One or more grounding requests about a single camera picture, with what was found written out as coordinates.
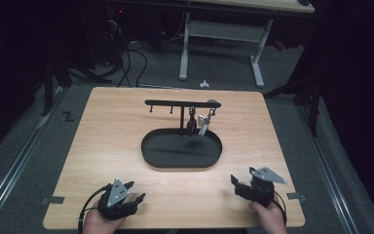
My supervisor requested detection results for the black tape strip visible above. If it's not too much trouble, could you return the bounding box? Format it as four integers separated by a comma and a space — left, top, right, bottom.
286, 192, 307, 201
41, 195, 66, 206

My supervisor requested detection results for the metal floor rail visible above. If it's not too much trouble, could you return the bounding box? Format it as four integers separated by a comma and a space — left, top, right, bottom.
296, 103, 359, 234
0, 86, 66, 225

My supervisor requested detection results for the black keychain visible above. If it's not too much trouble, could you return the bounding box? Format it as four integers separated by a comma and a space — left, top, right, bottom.
186, 106, 199, 137

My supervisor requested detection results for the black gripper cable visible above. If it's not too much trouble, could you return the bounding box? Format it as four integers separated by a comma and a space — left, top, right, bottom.
77, 184, 112, 234
274, 197, 288, 226

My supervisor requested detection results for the person's left hand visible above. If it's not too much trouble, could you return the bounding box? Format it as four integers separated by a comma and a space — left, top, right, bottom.
82, 208, 127, 234

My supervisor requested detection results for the white-framed desk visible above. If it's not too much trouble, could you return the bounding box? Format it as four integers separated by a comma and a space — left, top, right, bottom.
177, 0, 316, 89

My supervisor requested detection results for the black metal stand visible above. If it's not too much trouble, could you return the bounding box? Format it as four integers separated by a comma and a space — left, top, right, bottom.
40, 48, 113, 117
262, 48, 325, 137

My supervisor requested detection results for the person's right hand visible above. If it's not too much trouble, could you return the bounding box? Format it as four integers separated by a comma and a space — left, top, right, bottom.
247, 194, 288, 234

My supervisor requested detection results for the grey keychain with silver clasp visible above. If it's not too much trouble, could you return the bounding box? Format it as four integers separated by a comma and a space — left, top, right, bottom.
197, 107, 217, 137

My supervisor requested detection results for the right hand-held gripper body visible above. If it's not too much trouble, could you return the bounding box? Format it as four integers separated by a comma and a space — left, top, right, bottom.
247, 166, 288, 209

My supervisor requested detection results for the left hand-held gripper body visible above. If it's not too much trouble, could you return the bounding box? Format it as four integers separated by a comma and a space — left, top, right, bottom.
96, 177, 134, 221

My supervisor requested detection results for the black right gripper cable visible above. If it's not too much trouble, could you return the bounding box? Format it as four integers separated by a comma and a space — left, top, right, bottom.
274, 197, 288, 226

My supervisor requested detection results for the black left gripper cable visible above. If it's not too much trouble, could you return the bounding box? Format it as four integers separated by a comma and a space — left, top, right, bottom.
77, 184, 112, 234

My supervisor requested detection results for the bundle of black floor cables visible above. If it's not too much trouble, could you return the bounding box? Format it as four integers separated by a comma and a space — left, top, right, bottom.
105, 6, 149, 89

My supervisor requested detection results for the black key rack with tray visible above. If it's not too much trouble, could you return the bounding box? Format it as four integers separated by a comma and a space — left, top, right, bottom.
140, 98, 223, 170

